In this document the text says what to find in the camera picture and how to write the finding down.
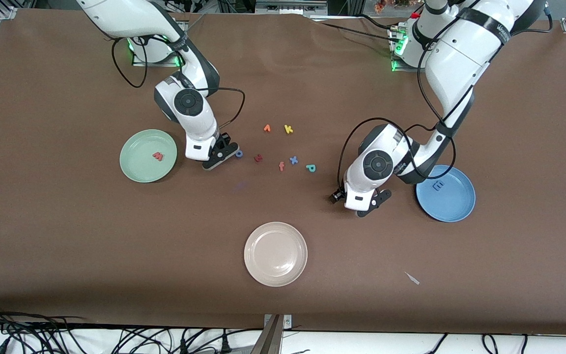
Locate green plate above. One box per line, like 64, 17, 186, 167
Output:
119, 129, 178, 183

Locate beige plate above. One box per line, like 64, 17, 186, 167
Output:
244, 222, 308, 287

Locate blue plate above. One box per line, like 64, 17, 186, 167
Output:
416, 165, 476, 223

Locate brown table cover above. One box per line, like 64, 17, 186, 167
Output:
0, 7, 566, 336

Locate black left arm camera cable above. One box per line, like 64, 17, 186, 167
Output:
339, 0, 554, 192

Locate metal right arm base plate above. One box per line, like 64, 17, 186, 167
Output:
132, 49, 181, 67

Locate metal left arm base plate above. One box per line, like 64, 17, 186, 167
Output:
391, 54, 428, 73

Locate grey metal frame box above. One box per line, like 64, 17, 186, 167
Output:
255, 0, 329, 16

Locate grey metal camera post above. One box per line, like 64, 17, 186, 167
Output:
251, 314, 292, 354

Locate black base power cable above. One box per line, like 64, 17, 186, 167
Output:
359, 14, 402, 30
320, 22, 397, 42

